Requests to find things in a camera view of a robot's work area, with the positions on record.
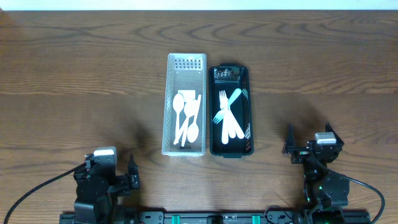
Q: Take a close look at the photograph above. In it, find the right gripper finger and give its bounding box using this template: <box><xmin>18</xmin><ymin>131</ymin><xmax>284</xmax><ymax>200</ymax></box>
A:
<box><xmin>325</xmin><ymin>122</ymin><xmax>345</xmax><ymax>146</ymax></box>
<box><xmin>282</xmin><ymin>124</ymin><xmax>295</xmax><ymax>154</ymax></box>

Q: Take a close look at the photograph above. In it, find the white plastic fork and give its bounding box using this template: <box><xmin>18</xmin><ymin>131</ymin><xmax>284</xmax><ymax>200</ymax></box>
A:
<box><xmin>229</xmin><ymin>111</ymin><xmax>245</xmax><ymax>139</ymax></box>
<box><xmin>220</xmin><ymin>90</ymin><xmax>229</xmax><ymax>145</ymax></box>
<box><xmin>220</xmin><ymin>90</ymin><xmax>236</xmax><ymax>138</ymax></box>

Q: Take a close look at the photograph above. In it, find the white plastic spoon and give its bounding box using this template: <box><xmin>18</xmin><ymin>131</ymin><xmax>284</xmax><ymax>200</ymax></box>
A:
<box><xmin>181</xmin><ymin>100</ymin><xmax>197</xmax><ymax>147</ymax></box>
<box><xmin>173</xmin><ymin>93</ymin><xmax>184</xmax><ymax>132</ymax></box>
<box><xmin>187</xmin><ymin>95</ymin><xmax>201</xmax><ymax>143</ymax></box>
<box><xmin>174</xmin><ymin>118</ymin><xmax>189</xmax><ymax>146</ymax></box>

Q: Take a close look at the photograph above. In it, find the light blue plastic fork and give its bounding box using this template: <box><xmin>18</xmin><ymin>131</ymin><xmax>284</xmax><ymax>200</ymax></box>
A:
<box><xmin>212</xmin><ymin>88</ymin><xmax>241</xmax><ymax>124</ymax></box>

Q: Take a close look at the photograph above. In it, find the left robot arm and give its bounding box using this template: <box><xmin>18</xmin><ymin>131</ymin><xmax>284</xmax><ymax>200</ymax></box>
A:
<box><xmin>73</xmin><ymin>175</ymin><xmax>136</xmax><ymax>224</ymax></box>

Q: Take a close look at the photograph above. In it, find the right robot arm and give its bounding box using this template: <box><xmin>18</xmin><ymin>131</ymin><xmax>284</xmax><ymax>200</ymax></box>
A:
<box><xmin>137</xmin><ymin>123</ymin><xmax>349</xmax><ymax>224</ymax></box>

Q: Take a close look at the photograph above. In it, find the black perforated plastic basket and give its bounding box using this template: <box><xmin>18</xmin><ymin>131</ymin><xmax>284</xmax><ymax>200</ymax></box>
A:
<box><xmin>208</xmin><ymin>63</ymin><xmax>254</xmax><ymax>158</ymax></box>

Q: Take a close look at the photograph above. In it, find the clear perforated plastic basket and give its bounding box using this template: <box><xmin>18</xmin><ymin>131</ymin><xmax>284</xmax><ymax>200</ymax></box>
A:
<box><xmin>162</xmin><ymin>53</ymin><xmax>206</xmax><ymax>157</ymax></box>

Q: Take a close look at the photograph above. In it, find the black aluminium mounting rail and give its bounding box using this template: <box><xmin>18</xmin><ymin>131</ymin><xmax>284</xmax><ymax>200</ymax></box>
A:
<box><xmin>58</xmin><ymin>205</ymin><xmax>371</xmax><ymax>224</ymax></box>

